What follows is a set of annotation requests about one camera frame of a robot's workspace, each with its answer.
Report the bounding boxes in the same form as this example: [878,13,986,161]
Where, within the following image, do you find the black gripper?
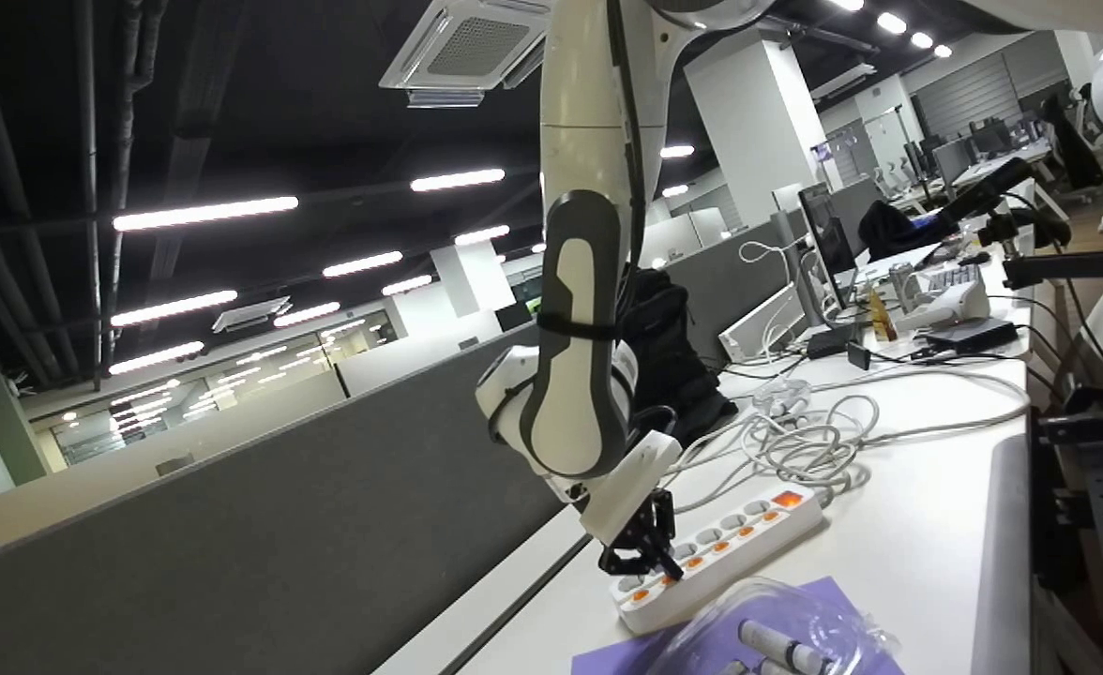
[595,489,691,584]

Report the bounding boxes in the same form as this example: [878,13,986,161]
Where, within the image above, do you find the white six-slot extension cord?
[613,484,834,637]

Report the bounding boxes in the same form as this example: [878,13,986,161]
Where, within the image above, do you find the purple mat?
[572,576,913,675]

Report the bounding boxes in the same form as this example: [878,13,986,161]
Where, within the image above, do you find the black backpack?
[613,264,739,442]

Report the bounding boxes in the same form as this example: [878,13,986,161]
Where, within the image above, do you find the clear plastic bag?
[648,579,909,675]

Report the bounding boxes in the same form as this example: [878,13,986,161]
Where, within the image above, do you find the small grey partition panel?
[666,218,821,334]

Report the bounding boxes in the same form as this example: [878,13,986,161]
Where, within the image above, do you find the amber bottle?
[862,283,896,342]

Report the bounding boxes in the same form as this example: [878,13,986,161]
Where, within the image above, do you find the black computer monitor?
[796,181,862,317]

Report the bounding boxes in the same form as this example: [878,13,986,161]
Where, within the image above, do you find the grey desk partition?
[0,327,604,675]

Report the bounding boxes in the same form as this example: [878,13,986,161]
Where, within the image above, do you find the flat black box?
[923,317,1022,356]

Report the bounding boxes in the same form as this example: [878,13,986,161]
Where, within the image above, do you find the white desktop device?
[889,261,994,338]

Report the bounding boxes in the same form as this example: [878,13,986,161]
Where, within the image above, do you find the black office chair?
[856,199,947,264]

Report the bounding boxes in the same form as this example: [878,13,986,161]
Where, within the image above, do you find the white square pillar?
[682,36,834,238]

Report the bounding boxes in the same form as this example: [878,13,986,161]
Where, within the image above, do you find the black horizontal bar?
[998,246,1103,292]

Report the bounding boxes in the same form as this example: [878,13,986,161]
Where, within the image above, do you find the ceiling air conditioner cassette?
[377,0,560,112]

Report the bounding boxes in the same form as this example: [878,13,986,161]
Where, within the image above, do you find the dark clothed person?
[1041,83,1103,194]

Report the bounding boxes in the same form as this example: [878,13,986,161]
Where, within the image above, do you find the tangled white cable bundle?
[671,381,886,519]

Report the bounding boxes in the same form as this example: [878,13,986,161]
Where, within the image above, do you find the long grey cable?
[812,362,1033,449]

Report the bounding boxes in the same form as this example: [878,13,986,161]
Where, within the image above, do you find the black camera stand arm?
[923,154,1078,257]

